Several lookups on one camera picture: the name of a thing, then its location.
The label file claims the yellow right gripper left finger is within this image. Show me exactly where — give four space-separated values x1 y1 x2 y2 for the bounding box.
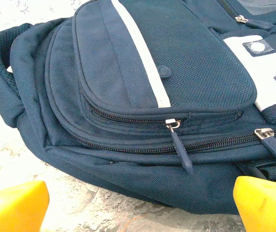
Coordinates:
0 180 50 232

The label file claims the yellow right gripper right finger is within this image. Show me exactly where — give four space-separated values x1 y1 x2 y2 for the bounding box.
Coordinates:
233 175 276 232

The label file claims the navy blue backpack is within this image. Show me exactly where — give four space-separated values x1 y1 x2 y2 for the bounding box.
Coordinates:
0 0 276 216

